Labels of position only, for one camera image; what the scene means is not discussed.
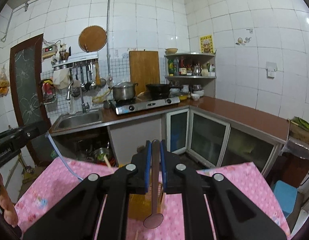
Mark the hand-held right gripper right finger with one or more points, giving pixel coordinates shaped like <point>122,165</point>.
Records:
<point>162,167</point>

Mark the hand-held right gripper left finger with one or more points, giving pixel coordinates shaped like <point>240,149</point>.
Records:
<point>148,167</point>

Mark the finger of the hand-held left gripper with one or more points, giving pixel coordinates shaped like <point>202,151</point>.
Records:
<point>34,132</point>

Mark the yellow perforated utensil holder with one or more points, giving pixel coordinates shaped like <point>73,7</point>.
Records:
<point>138,207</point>

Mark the metal spoon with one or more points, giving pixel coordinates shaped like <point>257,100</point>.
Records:
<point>154,220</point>

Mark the person's left hand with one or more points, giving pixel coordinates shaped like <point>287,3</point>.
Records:
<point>7,205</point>

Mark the wooden broom stick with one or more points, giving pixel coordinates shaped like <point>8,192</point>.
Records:
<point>25,170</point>

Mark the brown door with frosted glass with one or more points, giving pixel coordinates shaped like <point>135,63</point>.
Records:
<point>27,87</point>

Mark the steel sink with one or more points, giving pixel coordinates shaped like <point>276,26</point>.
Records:
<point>79,120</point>

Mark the red and yellow gloves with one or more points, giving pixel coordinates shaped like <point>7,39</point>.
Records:
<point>48,86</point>

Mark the steel pot with greens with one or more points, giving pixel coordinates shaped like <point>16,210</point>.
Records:
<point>100,155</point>

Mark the white base cabinet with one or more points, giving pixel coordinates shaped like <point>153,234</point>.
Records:
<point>209,137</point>

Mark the steel faucet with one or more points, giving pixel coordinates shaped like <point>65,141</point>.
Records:
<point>83,105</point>

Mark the white hanging cloth bag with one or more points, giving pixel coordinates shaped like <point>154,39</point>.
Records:
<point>61,80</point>

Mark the hanging bags of produce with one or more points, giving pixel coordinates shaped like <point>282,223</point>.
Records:
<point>2,82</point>

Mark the pink floral tablecloth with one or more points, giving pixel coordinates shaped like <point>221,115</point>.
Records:
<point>57,187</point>

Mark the steel gas stove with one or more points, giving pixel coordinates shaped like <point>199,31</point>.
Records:
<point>147,105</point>

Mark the steel ladle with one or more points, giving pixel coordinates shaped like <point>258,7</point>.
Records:
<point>84,85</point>
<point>92,83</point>

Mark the small steel cup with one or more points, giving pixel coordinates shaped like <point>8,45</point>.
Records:
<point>107,104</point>

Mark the black wok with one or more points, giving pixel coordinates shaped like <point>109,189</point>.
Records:
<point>158,90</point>

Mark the steel pot with lid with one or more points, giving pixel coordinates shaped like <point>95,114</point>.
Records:
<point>124,91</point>

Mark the stack of white bowls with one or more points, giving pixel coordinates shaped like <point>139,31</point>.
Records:
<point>197,95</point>

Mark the utensil cup with knives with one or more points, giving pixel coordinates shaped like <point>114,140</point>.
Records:
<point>64,55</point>

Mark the white power strip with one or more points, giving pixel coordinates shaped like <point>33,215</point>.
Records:
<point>63,49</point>

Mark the wooden cutting board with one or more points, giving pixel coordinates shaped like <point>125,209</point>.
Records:
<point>144,72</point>

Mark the brown kitchen counter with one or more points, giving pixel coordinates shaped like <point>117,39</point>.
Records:
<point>244,115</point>

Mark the green bottle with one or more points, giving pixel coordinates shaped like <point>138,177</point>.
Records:
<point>171,67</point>

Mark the round bamboo lid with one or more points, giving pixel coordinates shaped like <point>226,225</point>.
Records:
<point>92,38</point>

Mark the white corner shelf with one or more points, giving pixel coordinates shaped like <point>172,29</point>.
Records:
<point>194,55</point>

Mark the beige bowl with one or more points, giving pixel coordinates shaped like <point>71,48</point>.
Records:
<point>171,50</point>

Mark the blue plastic stool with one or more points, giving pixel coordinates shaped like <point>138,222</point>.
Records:
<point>285,197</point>

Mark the side table with plastic cover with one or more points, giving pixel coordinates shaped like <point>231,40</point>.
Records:
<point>302,141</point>

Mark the green leafy vegetables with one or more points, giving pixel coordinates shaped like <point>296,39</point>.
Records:
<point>304,124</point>

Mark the beige wall control box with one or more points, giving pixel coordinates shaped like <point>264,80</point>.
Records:
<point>49,52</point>

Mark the metal wall rack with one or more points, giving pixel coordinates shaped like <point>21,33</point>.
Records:
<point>77,61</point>

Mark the vertical metal wall pipe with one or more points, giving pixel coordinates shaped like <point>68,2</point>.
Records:
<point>108,30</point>

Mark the yellow wall poster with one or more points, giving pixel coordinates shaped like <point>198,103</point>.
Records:
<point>206,44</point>

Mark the white wall socket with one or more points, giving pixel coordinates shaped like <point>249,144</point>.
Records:
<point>271,69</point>

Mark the teapot wall sticker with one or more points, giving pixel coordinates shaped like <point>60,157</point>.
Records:
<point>243,40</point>

